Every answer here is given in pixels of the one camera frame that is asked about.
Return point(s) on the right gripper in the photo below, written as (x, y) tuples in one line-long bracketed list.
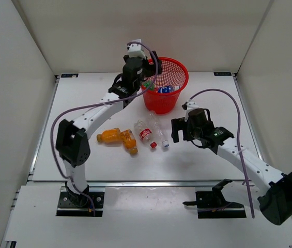
[(179, 124)]

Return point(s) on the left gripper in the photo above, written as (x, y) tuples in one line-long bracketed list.
[(144, 62)]

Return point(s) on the clear water bottle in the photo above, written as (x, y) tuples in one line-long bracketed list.
[(157, 129)]

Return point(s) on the green plastic soda bottle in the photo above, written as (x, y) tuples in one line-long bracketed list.
[(148, 84)]

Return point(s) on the blue-label sports drink bottle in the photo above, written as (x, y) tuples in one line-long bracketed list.
[(168, 89)]

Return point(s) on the clear red-label cola bottle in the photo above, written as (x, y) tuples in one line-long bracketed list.
[(145, 134)]

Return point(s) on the orange berry drink bottle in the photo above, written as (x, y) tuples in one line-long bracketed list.
[(129, 141)]

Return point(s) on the orange juice bottle sideways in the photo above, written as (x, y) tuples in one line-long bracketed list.
[(109, 136)]

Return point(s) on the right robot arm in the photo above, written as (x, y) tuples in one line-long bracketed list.
[(265, 188)]

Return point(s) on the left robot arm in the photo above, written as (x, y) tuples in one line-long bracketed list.
[(72, 142)]

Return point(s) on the red plastic mesh bin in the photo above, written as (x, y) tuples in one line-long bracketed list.
[(162, 96)]

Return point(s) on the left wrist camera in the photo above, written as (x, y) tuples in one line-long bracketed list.
[(136, 50)]

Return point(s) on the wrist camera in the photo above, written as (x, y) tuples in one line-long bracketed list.
[(136, 50), (190, 105)]

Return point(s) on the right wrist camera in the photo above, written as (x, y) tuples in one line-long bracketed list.
[(190, 105)]

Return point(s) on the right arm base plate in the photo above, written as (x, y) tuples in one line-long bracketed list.
[(211, 204)]

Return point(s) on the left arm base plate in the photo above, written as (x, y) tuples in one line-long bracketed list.
[(80, 206)]

